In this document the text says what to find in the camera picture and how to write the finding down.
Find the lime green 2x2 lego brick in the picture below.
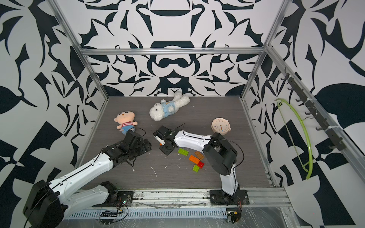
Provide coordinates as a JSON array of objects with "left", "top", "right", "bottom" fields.
[{"left": 193, "top": 165, "right": 200, "bottom": 172}]

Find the green 2x4 lego brick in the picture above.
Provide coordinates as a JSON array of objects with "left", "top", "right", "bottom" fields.
[{"left": 178, "top": 148, "right": 189, "bottom": 156}]

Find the red 2x2 lego brick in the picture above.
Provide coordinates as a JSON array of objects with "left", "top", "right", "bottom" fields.
[{"left": 197, "top": 161, "right": 204, "bottom": 169}]

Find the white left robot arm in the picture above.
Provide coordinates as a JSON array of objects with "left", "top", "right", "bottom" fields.
[{"left": 23, "top": 130, "right": 152, "bottom": 228}]

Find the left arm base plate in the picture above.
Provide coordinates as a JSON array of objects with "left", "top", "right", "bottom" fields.
[{"left": 92, "top": 191, "right": 134, "bottom": 208}]

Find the plush doll striped shirt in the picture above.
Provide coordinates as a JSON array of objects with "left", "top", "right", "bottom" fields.
[{"left": 114, "top": 111, "right": 138, "bottom": 135}]

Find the tan 2x4 lego brick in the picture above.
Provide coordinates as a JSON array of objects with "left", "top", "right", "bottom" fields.
[{"left": 194, "top": 151, "right": 204, "bottom": 160}]

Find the white teddy bear blue shirt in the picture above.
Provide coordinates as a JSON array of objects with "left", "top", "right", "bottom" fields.
[{"left": 149, "top": 92, "right": 190, "bottom": 122}]

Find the black wall hook rack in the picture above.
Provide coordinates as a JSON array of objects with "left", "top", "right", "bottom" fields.
[{"left": 282, "top": 68, "right": 347, "bottom": 151}]

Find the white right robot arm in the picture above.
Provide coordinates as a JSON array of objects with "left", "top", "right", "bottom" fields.
[{"left": 153, "top": 126, "right": 239, "bottom": 197}]

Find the pink round toy clock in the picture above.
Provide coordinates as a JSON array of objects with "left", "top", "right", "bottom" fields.
[{"left": 211, "top": 117, "right": 232, "bottom": 135}]

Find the white slotted cable duct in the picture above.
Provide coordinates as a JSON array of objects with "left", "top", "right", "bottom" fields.
[{"left": 68, "top": 208, "right": 227, "bottom": 219}]

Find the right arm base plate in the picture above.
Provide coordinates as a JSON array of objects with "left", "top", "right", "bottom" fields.
[{"left": 209, "top": 190, "right": 250, "bottom": 206}]

